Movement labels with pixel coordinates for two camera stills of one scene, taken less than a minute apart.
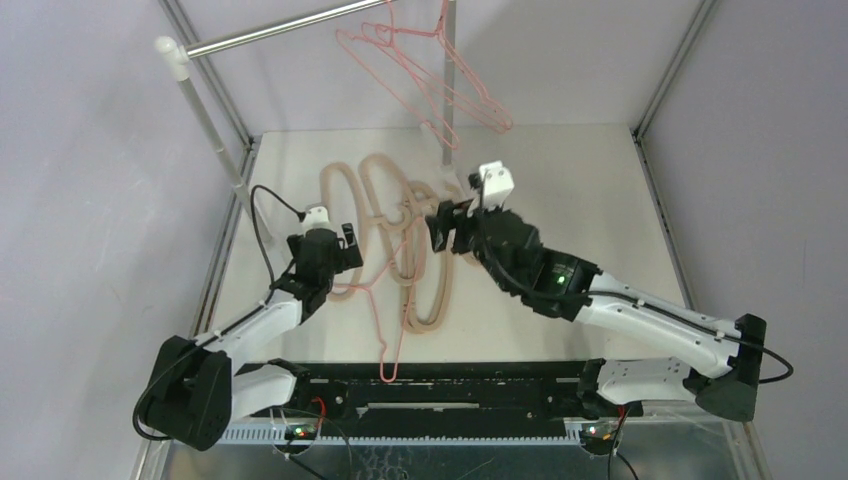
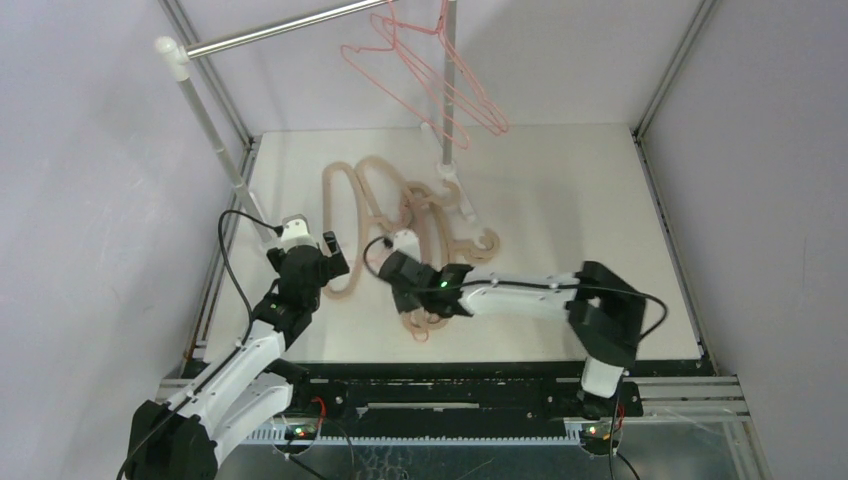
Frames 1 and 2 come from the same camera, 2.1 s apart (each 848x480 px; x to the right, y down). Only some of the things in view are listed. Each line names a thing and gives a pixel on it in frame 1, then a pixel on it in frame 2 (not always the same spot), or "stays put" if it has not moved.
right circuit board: (597, 442) stays put
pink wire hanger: (404, 314) → (420, 322)
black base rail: (440, 390) stays put
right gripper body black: (460, 229) → (398, 276)
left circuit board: (300, 432) stays put
